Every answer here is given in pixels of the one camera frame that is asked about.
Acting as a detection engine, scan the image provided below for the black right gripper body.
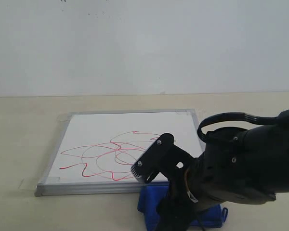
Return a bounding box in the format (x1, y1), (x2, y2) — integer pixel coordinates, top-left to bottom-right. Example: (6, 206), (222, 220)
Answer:
(146, 144), (199, 231)

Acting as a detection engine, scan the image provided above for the blue microfiber cloth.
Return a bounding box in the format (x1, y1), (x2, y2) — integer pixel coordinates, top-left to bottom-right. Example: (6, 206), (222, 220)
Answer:
(137, 185), (228, 231)

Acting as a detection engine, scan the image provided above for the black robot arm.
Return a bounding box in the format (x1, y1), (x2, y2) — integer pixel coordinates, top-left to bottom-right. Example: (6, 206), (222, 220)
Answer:
(147, 126), (289, 231)

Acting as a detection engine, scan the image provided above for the aluminium framed whiteboard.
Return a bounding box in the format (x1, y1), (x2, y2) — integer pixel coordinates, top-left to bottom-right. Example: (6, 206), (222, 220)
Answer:
(35, 109), (204, 197)

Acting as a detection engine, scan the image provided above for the clear tape back right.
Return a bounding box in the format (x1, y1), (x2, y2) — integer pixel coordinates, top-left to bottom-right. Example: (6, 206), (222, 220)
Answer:
(176, 108), (197, 116)

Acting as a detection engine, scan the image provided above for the clear tape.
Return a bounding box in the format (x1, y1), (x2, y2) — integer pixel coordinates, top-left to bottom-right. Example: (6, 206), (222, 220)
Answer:
(176, 108), (197, 116)
(18, 177), (61, 193)

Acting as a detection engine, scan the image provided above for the clear tape front left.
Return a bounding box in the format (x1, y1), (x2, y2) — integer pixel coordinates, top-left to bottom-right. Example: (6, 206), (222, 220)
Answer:
(18, 177), (61, 193)

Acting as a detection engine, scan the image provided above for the black camera cable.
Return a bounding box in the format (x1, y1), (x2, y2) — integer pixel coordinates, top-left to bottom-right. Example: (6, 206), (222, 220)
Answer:
(197, 108), (289, 145)

